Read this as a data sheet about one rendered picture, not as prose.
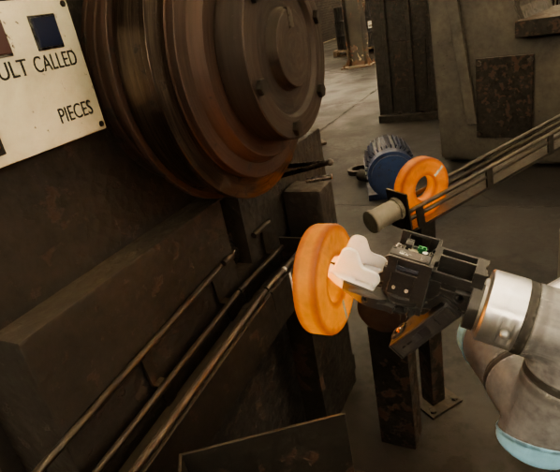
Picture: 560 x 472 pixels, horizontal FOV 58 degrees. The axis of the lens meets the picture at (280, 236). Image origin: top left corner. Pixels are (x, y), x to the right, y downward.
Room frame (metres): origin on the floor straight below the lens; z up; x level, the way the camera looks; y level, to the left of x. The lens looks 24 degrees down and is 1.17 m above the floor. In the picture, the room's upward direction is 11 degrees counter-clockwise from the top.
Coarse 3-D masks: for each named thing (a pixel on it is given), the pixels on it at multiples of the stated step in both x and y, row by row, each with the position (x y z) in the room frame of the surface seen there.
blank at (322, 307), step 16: (320, 224) 0.63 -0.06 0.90; (336, 224) 0.63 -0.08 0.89; (304, 240) 0.59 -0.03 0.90; (320, 240) 0.58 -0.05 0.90; (336, 240) 0.62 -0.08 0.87; (304, 256) 0.57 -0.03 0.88; (320, 256) 0.57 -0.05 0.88; (336, 256) 0.62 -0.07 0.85; (304, 272) 0.56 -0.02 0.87; (320, 272) 0.56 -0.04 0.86; (304, 288) 0.55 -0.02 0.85; (320, 288) 0.56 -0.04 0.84; (336, 288) 0.62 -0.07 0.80; (304, 304) 0.54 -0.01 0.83; (320, 304) 0.55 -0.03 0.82; (336, 304) 0.59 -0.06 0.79; (304, 320) 0.55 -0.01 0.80; (320, 320) 0.54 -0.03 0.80; (336, 320) 0.58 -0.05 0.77
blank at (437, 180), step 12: (420, 156) 1.20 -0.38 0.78; (408, 168) 1.17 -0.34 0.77; (420, 168) 1.17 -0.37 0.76; (432, 168) 1.19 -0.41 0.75; (444, 168) 1.20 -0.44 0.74; (396, 180) 1.17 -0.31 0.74; (408, 180) 1.16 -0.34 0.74; (432, 180) 1.20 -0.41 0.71; (444, 180) 1.20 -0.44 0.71; (408, 192) 1.16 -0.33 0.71; (432, 192) 1.19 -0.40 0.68
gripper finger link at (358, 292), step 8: (344, 280) 0.57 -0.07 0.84; (344, 288) 0.56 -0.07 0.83; (352, 288) 0.56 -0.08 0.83; (360, 288) 0.55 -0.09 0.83; (376, 288) 0.55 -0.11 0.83; (352, 296) 0.55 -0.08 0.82; (360, 296) 0.54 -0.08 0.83; (368, 296) 0.54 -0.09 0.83; (376, 296) 0.53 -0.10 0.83; (384, 296) 0.53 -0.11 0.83; (368, 304) 0.53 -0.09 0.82; (376, 304) 0.53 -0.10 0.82; (384, 304) 0.53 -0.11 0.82; (392, 304) 0.53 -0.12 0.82
